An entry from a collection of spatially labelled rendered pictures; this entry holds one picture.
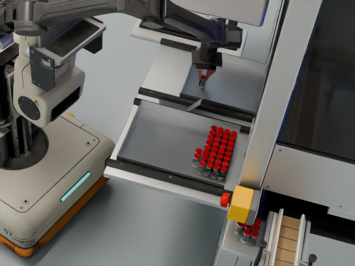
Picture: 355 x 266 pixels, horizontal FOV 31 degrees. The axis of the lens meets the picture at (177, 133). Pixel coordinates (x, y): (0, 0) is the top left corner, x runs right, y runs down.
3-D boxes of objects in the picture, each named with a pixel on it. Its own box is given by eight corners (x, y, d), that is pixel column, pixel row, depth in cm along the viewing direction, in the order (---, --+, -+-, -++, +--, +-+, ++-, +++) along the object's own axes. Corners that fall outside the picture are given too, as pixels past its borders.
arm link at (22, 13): (2, 6, 187) (2, 24, 186) (22, -1, 180) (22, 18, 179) (29, 12, 194) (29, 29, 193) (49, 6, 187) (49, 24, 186)
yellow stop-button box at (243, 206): (255, 206, 184) (261, 190, 178) (251, 226, 179) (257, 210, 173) (230, 199, 184) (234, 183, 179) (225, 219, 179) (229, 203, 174)
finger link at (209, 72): (213, 86, 222) (216, 66, 215) (192, 84, 221) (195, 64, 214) (212, 73, 226) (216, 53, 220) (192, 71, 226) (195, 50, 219)
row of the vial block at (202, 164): (215, 135, 211) (217, 126, 208) (203, 176, 199) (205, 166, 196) (209, 133, 211) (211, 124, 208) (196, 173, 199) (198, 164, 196)
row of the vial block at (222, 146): (229, 139, 211) (231, 130, 207) (217, 179, 199) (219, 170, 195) (222, 137, 211) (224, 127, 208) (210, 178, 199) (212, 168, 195)
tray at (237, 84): (286, 76, 236) (288, 69, 233) (275, 124, 218) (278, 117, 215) (196, 54, 239) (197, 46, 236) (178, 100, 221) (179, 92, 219)
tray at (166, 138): (239, 133, 213) (241, 126, 211) (222, 192, 196) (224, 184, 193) (141, 106, 217) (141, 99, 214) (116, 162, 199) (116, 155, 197)
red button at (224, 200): (233, 201, 182) (236, 192, 179) (231, 212, 179) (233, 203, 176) (221, 197, 182) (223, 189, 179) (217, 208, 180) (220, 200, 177)
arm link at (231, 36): (210, 17, 202) (209, 44, 201) (246, 18, 203) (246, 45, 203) (204, 26, 214) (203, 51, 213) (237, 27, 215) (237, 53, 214)
